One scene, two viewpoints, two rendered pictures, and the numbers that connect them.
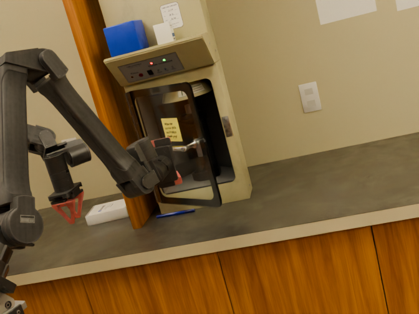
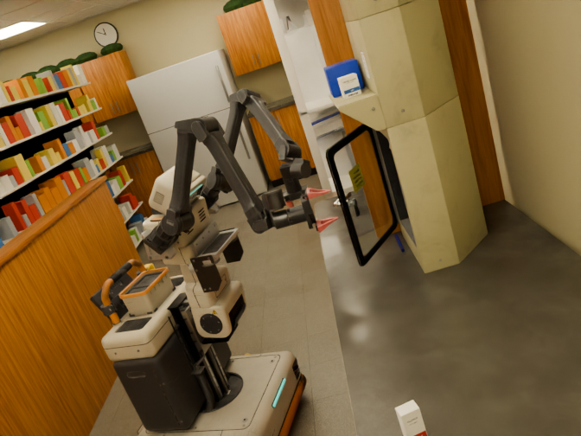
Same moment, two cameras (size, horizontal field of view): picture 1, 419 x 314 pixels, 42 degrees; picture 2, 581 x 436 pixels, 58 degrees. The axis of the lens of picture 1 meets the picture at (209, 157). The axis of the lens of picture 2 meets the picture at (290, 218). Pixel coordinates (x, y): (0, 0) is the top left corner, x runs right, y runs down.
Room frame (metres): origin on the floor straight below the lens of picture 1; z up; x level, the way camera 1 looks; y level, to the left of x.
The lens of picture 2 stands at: (1.23, -1.49, 1.74)
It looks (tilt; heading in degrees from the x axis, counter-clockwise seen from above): 19 degrees down; 83
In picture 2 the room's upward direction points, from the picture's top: 19 degrees counter-clockwise
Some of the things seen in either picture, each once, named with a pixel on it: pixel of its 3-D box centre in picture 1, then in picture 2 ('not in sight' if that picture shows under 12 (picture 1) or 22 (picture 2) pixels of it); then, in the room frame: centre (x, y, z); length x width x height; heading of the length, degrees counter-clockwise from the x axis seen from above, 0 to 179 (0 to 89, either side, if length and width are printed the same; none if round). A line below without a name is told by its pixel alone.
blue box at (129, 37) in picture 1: (126, 38); (343, 77); (1.74, 0.15, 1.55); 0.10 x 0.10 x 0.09; 77
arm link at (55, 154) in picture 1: (57, 162); (289, 171); (1.52, 0.42, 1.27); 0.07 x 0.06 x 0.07; 121
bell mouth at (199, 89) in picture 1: (186, 88); not in sight; (1.87, 0.02, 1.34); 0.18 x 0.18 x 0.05
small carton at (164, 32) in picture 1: (164, 33); (349, 86); (1.72, 0.04, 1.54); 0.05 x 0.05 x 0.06; 82
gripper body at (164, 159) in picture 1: (161, 167); (299, 214); (1.47, 0.14, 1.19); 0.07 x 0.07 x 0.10; 77
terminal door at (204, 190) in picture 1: (173, 147); (364, 192); (1.69, 0.10, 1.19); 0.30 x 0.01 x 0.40; 43
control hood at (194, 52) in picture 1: (160, 61); (354, 110); (1.72, 0.07, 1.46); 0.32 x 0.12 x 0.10; 77
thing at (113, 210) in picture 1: (110, 211); not in sight; (1.96, 0.41, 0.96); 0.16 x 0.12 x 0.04; 83
